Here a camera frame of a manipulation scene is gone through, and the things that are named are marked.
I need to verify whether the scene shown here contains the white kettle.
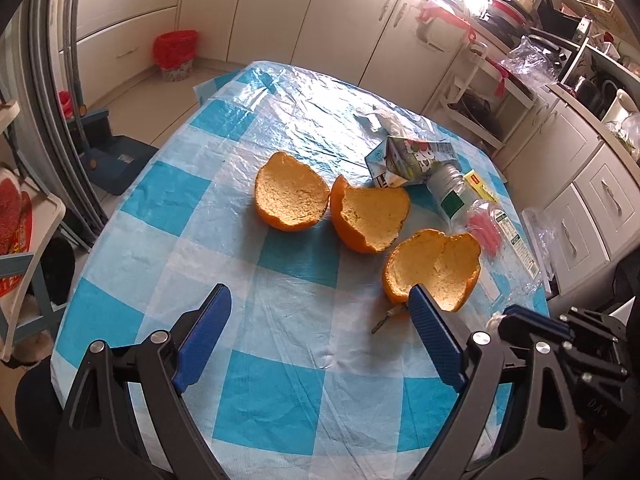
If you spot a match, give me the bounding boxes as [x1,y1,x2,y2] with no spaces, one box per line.
[601,89,640,126]

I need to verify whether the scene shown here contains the clear plastic bottle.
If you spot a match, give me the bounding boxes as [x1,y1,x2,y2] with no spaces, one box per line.
[462,170,551,306]
[426,164,503,256]

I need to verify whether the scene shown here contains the red plastic bag strip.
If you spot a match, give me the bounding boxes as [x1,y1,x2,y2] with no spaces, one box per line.
[486,57,512,98]

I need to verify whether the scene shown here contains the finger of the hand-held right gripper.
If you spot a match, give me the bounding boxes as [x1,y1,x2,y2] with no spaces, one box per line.
[495,304,573,346]

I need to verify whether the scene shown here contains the white hanging door bin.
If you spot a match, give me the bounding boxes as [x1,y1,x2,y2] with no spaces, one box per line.
[417,0,478,51]

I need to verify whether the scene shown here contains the stack of cookware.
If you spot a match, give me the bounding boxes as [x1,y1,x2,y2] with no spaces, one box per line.
[480,0,533,31]

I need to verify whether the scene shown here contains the red printed paper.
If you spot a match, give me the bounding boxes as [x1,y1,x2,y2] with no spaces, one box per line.
[0,175,36,281]

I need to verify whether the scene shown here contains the blue white milk carton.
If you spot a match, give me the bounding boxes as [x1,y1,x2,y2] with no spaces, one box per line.
[364,135,458,190]

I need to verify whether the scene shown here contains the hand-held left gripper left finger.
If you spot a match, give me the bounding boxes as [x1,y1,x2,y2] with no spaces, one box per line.
[54,283,232,480]

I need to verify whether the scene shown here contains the white drawer cabinet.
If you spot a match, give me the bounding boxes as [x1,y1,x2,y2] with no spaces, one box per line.
[542,140,640,293]

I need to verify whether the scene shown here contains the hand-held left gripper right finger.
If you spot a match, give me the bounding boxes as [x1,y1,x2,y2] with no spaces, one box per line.
[407,284,583,480]

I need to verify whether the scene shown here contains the black wok with lid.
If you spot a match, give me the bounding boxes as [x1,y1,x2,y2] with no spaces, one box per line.
[447,91,506,142]

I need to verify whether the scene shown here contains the white storage rack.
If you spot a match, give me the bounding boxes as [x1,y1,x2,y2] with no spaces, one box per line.
[425,42,538,158]

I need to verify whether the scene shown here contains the clear plastic bag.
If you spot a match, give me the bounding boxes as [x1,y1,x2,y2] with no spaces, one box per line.
[499,35,561,86]

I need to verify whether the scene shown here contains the orange peel piece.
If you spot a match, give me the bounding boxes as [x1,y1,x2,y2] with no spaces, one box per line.
[254,151,332,232]
[330,174,412,254]
[382,228,482,313]

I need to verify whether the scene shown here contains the blue checkered plastic tablecloth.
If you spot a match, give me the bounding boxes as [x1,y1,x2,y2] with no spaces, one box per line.
[50,60,551,480]

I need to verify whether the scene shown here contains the black microwave oven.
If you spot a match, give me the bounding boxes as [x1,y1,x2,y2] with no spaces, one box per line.
[537,0,593,61]

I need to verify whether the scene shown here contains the small dry stem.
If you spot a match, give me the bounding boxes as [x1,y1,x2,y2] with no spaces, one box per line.
[371,306,410,335]

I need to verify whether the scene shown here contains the red lined waste basket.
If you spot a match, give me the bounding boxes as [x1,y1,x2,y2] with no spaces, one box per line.
[152,30,199,82]

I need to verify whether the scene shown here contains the crumpled white tissue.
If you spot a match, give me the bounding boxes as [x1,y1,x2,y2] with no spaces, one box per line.
[352,107,403,136]

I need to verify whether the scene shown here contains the white base cabinets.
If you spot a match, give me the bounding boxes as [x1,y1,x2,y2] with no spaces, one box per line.
[52,0,608,196]

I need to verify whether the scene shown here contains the grey metal poles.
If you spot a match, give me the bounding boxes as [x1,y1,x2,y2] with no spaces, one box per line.
[25,0,108,251]

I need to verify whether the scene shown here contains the white side shelf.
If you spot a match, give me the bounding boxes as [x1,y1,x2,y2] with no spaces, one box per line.
[0,100,68,361]

